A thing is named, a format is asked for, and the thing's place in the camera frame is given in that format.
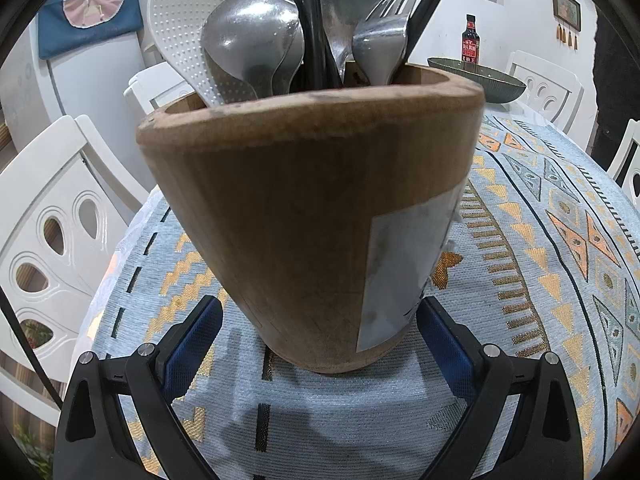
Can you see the small framed picture with tassels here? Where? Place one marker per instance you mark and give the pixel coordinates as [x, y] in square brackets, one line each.
[566, 7]

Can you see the wooden utensil holder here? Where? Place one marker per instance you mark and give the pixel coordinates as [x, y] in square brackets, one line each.
[280, 220]

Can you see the blue refrigerator cover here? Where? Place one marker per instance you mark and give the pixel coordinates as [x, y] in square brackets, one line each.
[55, 35]

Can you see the grey metal spoon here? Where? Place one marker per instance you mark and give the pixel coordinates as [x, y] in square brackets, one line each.
[350, 0]

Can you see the white refrigerator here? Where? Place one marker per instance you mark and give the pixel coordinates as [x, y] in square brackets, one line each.
[90, 100]

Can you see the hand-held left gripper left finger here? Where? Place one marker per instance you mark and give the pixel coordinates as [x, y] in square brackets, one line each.
[195, 350]

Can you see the patterned light blue tablecloth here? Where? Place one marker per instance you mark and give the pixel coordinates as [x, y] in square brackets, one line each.
[525, 270]

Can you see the white dining chair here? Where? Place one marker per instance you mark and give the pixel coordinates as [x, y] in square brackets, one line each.
[545, 90]
[155, 85]
[625, 155]
[45, 180]

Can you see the large silver spoon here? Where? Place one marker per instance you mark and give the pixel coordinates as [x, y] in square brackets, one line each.
[245, 45]

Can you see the dark green bowl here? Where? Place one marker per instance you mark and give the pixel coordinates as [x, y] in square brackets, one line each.
[490, 82]

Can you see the dark cloth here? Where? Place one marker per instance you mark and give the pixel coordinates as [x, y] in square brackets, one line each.
[617, 85]

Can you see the dark soy sauce bottle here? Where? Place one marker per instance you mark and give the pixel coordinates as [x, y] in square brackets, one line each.
[471, 42]

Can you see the silver fork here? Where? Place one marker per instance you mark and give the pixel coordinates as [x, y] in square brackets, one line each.
[377, 50]
[412, 0]

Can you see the white dotted rice paddle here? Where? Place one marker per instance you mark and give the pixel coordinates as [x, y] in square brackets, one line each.
[180, 25]

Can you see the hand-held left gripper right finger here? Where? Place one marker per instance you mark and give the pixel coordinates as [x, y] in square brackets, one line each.
[445, 350]

